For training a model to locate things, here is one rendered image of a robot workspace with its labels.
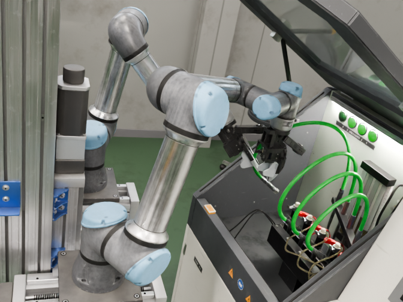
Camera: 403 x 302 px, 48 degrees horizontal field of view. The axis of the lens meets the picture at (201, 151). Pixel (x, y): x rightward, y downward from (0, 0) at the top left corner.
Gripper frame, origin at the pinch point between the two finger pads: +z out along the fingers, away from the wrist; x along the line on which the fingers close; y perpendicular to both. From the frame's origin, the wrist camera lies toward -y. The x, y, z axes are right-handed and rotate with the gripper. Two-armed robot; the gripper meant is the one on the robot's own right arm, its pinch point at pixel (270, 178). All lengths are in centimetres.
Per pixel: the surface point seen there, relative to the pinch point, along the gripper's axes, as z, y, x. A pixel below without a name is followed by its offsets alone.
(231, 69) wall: 47, -128, -258
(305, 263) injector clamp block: 24.9, -10.4, 19.0
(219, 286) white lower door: 47.6, 11.0, 1.6
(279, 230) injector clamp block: 24.9, -10.9, 0.4
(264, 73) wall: 48, -164, -253
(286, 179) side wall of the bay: 22, -34, -30
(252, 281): 28.6, 11.0, 19.5
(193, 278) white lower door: 62, 11, -18
